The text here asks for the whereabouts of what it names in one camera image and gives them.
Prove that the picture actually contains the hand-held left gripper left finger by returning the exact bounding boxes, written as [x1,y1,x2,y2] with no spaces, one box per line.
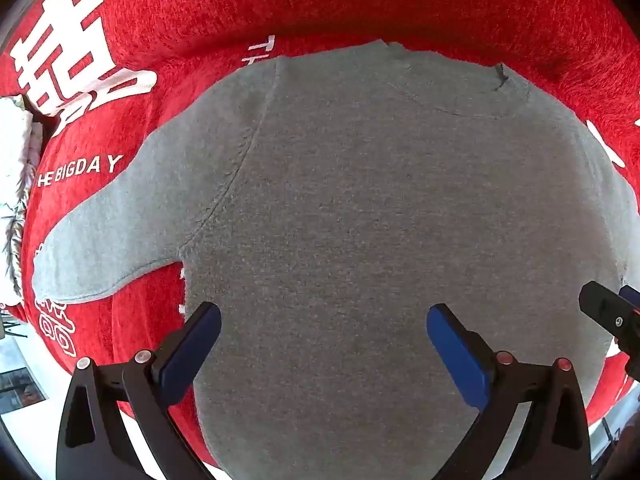
[56,302,223,480]

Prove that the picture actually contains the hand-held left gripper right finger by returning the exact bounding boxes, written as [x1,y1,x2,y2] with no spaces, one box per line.
[426,303,594,480]

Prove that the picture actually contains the grey sweatshirt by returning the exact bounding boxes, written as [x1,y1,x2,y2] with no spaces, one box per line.
[32,41,632,480]

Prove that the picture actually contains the white patterned cloth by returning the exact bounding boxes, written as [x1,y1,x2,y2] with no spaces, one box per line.
[0,94,45,306]

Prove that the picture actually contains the red printed blanket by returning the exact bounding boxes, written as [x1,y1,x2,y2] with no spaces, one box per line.
[0,0,640,471]

